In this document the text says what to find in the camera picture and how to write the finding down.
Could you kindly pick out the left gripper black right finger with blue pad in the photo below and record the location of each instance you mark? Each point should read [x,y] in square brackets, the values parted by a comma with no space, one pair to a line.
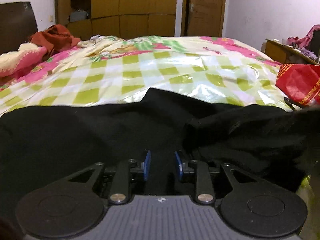
[185,167]

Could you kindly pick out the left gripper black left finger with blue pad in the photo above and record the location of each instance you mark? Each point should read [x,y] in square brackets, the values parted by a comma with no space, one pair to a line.
[140,168]

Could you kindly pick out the black pants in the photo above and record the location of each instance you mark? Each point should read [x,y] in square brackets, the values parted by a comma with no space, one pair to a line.
[40,145]

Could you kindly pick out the colourful checkered bed sheet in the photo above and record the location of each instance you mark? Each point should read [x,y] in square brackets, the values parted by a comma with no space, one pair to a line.
[108,69]

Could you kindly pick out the red gold bag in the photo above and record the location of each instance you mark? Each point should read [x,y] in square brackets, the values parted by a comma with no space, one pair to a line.
[300,83]

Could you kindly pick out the wooden side table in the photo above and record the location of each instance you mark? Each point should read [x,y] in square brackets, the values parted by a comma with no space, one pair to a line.
[285,54]

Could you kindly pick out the rust red cloth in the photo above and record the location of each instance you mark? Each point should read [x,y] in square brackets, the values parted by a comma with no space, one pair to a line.
[55,39]

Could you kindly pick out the brown wooden wardrobe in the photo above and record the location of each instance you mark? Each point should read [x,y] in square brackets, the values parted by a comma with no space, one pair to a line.
[122,18]

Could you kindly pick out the cream pink quilt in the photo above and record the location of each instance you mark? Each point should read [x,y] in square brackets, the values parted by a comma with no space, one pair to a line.
[28,54]

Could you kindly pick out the brown wooden door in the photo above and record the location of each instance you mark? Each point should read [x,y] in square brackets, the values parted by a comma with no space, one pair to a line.
[203,17]

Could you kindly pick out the pink clothes pile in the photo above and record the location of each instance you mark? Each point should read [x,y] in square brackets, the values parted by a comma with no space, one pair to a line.
[308,45]

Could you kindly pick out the dark brown headboard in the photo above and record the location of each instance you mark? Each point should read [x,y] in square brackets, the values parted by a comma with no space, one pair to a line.
[18,23]

